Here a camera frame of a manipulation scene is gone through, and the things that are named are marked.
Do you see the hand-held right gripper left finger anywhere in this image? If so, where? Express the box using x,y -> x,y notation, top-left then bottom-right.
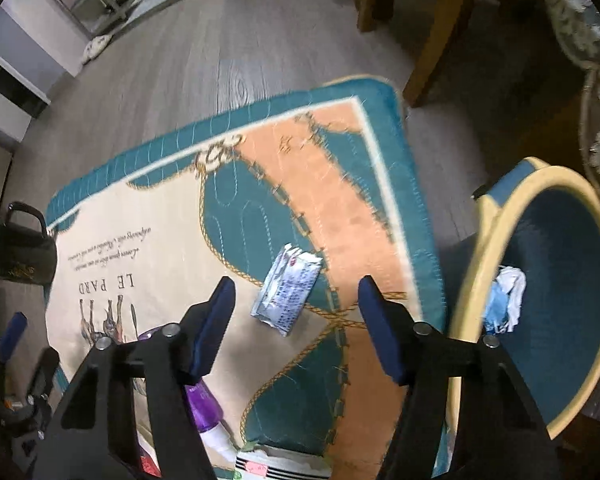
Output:
30,276 -> 237,480

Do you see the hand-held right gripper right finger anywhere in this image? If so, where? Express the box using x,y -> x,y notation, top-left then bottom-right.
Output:
357,275 -> 563,480

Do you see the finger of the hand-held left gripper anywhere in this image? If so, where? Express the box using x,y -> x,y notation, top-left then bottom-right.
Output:
27,347 -> 61,401
0,311 -> 28,363

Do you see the silver wet wipes packet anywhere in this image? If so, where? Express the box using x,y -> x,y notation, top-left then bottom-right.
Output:
250,242 -> 324,337

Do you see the blue face mask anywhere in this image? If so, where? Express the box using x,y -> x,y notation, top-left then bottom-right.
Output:
482,280 -> 512,336

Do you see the white tissue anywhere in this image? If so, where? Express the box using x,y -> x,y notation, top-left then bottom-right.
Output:
497,266 -> 527,328

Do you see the teal bin with yellow rim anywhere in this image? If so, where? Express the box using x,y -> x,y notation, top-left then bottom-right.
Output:
447,156 -> 600,443

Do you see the purple spray bottle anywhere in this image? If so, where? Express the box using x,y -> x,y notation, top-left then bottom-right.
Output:
137,327 -> 236,466

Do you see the black mug with white inside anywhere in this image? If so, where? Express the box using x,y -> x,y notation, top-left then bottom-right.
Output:
0,202 -> 58,286

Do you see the small red packet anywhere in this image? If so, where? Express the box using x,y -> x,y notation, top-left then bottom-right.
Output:
139,437 -> 162,478

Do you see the white printed packet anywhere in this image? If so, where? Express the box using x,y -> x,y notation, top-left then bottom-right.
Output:
234,447 -> 333,480

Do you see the teal and orange printed mat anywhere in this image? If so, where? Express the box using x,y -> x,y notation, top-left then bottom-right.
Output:
44,75 -> 451,480

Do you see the pair of white slippers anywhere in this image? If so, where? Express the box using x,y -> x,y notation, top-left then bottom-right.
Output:
82,34 -> 113,63

